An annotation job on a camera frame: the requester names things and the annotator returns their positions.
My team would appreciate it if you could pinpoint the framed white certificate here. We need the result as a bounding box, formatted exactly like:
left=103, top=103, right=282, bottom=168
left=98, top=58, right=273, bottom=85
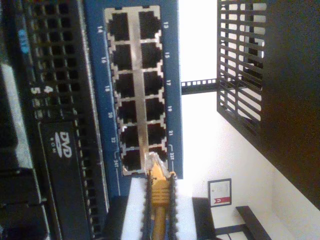
left=207, top=177, right=232, bottom=207

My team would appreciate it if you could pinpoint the black metal frame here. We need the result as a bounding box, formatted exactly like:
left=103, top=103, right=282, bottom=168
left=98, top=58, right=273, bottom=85
left=214, top=205, right=274, bottom=240

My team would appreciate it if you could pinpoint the blue network switch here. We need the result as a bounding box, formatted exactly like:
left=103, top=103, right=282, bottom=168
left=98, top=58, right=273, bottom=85
left=82, top=0, right=185, bottom=208

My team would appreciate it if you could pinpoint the black slatted cabinet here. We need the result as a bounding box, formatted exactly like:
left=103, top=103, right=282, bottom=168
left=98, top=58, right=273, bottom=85
left=216, top=0, right=320, bottom=212

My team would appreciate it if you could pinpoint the yellow network cable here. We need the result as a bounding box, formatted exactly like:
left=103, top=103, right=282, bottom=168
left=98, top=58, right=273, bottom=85
left=144, top=151, right=176, bottom=240

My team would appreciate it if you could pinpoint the black rack server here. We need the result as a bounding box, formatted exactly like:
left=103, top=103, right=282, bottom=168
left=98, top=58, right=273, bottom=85
left=0, top=0, right=111, bottom=240

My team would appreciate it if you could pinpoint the black perforated rack post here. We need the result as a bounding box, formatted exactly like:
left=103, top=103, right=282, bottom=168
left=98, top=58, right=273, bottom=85
left=181, top=78, right=219, bottom=95

